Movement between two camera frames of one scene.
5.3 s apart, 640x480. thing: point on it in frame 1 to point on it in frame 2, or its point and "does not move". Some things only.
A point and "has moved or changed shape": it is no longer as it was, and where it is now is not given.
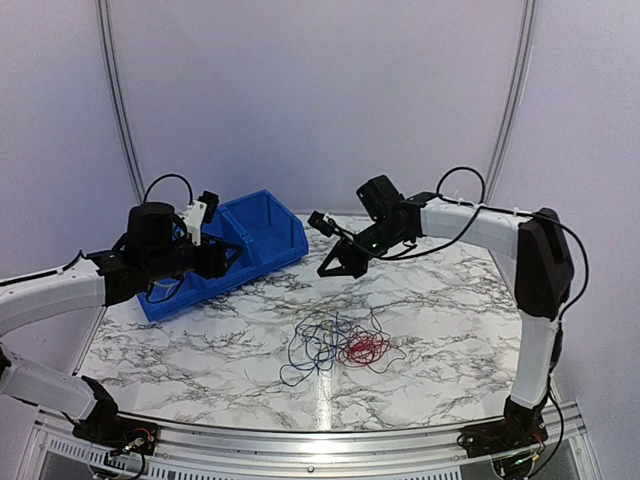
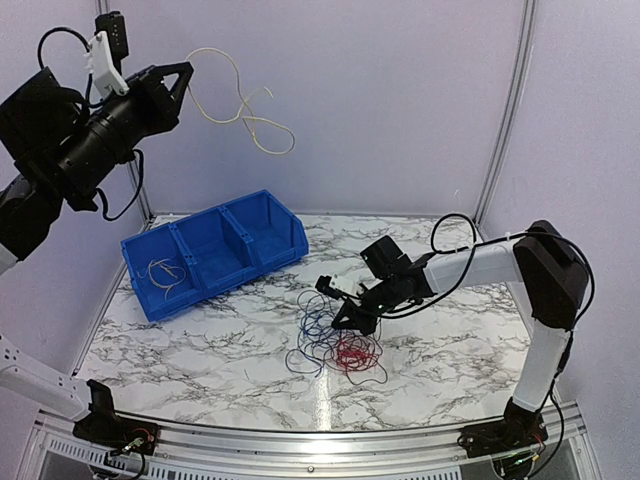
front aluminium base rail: x=58 y=451 does not move
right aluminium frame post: x=515 y=98 does not move
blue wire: x=312 y=346 has moved or changed shape
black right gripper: x=352 y=264 to x=358 y=321
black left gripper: x=213 y=264 to x=165 y=107
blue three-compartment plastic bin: x=270 y=235 does not move
